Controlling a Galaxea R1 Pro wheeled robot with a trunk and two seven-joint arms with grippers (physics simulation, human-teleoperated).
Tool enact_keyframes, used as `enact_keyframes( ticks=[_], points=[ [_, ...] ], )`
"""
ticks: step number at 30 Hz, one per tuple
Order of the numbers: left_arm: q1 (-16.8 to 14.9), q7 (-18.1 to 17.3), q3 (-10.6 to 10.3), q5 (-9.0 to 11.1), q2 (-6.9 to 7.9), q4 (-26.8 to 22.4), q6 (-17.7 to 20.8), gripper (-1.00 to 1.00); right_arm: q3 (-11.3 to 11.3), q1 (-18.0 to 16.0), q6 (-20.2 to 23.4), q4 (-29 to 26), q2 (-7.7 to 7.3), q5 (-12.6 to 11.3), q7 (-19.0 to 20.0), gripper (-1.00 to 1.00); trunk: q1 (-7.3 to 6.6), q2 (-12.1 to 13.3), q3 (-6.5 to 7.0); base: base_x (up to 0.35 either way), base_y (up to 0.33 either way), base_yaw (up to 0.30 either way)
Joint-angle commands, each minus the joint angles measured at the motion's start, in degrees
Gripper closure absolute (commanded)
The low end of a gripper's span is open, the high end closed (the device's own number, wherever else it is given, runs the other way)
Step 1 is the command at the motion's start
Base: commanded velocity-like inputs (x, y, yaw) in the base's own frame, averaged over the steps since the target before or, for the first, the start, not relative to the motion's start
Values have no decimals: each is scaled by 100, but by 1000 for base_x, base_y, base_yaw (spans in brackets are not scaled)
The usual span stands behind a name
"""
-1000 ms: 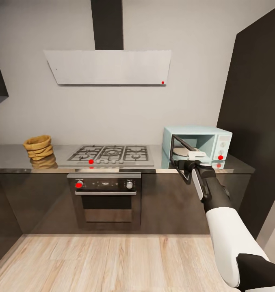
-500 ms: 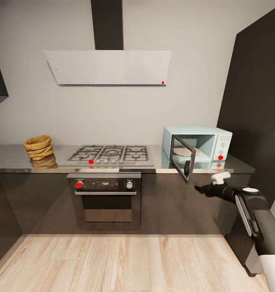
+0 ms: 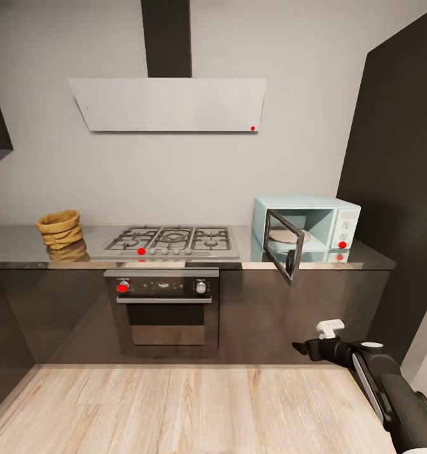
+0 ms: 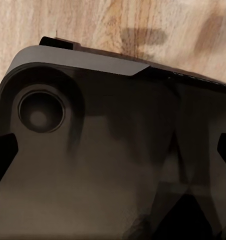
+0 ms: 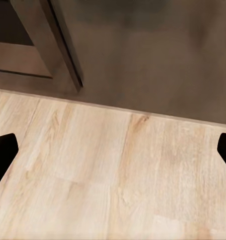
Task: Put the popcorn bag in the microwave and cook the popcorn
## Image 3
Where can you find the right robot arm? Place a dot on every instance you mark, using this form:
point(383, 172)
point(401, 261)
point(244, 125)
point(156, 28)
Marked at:
point(401, 410)

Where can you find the range hood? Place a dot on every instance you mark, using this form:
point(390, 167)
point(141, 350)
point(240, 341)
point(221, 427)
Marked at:
point(169, 99)

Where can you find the burner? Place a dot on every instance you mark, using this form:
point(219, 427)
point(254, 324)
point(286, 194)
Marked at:
point(143, 241)

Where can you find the microwave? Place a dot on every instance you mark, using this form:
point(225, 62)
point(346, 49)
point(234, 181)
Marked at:
point(287, 224)

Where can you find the fridge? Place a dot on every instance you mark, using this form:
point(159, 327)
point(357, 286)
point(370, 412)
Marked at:
point(385, 172)

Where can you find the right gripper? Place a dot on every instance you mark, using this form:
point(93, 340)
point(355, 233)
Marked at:
point(320, 349)

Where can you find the oven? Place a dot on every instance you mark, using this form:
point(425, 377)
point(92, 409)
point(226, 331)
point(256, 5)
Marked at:
point(165, 311)

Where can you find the popcorn bag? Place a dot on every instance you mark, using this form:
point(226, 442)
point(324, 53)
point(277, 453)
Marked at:
point(60, 229)

